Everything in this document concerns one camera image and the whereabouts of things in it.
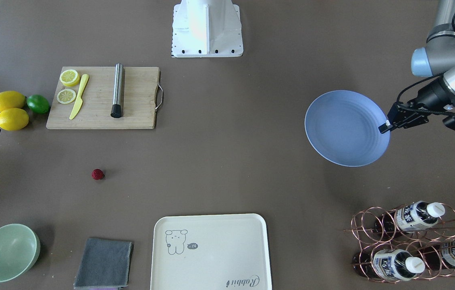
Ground lemon slice lower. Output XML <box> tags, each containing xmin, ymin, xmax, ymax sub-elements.
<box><xmin>56</xmin><ymin>89</ymin><xmax>77</xmax><ymax>104</ymax></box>

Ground green lime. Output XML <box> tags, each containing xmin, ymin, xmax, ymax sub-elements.
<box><xmin>26</xmin><ymin>94</ymin><xmax>50</xmax><ymax>114</ymax></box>

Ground lemon slice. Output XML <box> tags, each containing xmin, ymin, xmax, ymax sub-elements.
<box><xmin>59</xmin><ymin>68</ymin><xmax>81</xmax><ymax>87</ymax></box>
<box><xmin>56</xmin><ymin>89</ymin><xmax>77</xmax><ymax>104</ymax></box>

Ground blue plate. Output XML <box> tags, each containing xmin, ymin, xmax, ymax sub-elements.
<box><xmin>303</xmin><ymin>90</ymin><xmax>390</xmax><ymax>167</ymax></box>

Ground yellow lemon near bowl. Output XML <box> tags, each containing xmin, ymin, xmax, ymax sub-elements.
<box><xmin>0</xmin><ymin>91</ymin><xmax>26</xmax><ymax>112</ymax></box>

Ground copper wire bottle rack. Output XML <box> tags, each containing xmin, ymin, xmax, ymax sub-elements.
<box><xmin>349</xmin><ymin>203</ymin><xmax>455</xmax><ymax>283</ymax></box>

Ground green bowl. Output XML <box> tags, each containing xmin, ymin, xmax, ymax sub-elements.
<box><xmin>0</xmin><ymin>224</ymin><xmax>41</xmax><ymax>283</ymax></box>

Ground tea bottle one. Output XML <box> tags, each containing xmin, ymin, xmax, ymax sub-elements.
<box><xmin>352</xmin><ymin>249</ymin><xmax>426</xmax><ymax>282</ymax></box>

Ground red strawberry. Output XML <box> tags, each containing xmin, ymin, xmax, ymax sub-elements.
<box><xmin>91</xmin><ymin>168</ymin><xmax>105</xmax><ymax>180</ymax></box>

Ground tea bottle two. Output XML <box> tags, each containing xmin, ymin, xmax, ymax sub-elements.
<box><xmin>372</xmin><ymin>201</ymin><xmax>445</xmax><ymax>238</ymax></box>

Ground lemon slice upper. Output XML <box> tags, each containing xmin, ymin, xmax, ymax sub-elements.
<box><xmin>59</xmin><ymin>68</ymin><xmax>81</xmax><ymax>87</ymax></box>

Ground yellow plastic knife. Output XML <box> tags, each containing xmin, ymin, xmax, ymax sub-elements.
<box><xmin>69</xmin><ymin>74</ymin><xmax>89</xmax><ymax>120</ymax></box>

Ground steel muddler black tip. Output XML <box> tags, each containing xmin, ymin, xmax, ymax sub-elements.
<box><xmin>110</xmin><ymin>63</ymin><xmax>125</xmax><ymax>118</ymax></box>

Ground cream rabbit tray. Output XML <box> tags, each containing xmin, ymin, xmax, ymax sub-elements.
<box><xmin>150</xmin><ymin>213</ymin><xmax>273</xmax><ymax>290</ymax></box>

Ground grey folded cloth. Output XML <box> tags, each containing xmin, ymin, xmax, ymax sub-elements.
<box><xmin>74</xmin><ymin>238</ymin><xmax>133</xmax><ymax>290</ymax></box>

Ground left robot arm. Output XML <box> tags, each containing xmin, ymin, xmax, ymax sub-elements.
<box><xmin>379</xmin><ymin>0</ymin><xmax>455</xmax><ymax>134</ymax></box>

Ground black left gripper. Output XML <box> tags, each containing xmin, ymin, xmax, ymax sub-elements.
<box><xmin>378</xmin><ymin>77</ymin><xmax>455</xmax><ymax>134</ymax></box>

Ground yellow lemon far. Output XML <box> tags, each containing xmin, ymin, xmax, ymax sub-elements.
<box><xmin>0</xmin><ymin>108</ymin><xmax>29</xmax><ymax>131</ymax></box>

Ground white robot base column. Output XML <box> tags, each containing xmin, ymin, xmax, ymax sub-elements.
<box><xmin>171</xmin><ymin>0</ymin><xmax>244</xmax><ymax>58</ymax></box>

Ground wooden cutting board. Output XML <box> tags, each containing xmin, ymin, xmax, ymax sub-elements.
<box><xmin>46</xmin><ymin>66</ymin><xmax>161</xmax><ymax>130</ymax></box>

